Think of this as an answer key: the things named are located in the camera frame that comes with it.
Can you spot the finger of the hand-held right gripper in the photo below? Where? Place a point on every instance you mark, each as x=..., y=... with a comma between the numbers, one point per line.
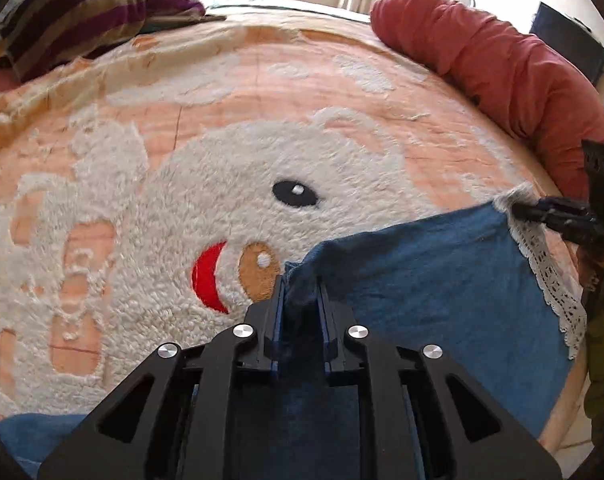
x=579, y=229
x=552, y=208

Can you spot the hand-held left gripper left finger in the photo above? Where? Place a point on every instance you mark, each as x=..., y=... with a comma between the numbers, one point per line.
x=280, y=320

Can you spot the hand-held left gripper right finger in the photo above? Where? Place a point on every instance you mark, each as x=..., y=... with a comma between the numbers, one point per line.
x=324, y=320

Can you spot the blue denim pants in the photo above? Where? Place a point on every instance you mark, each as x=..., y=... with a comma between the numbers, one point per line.
x=407, y=285

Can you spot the red quilt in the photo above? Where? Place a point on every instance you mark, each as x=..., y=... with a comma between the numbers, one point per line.
x=507, y=70

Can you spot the dark blue panel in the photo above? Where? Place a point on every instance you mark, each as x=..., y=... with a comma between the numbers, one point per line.
x=572, y=40

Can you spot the printed fleece blanket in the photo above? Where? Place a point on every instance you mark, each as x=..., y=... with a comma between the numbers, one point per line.
x=182, y=185

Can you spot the pale green bed sheet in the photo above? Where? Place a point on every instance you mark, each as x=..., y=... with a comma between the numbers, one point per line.
x=292, y=9

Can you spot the purple striped cloth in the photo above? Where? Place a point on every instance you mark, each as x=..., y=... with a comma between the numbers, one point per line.
x=82, y=15

